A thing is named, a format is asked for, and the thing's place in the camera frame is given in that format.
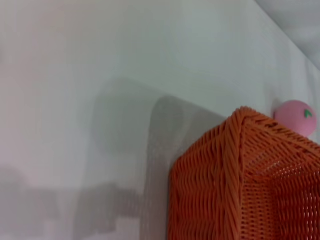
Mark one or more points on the orange woven plastic basket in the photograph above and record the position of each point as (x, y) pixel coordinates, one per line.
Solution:
(240, 185)

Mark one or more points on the pink toy fruit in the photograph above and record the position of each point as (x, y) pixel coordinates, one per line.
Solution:
(295, 117)

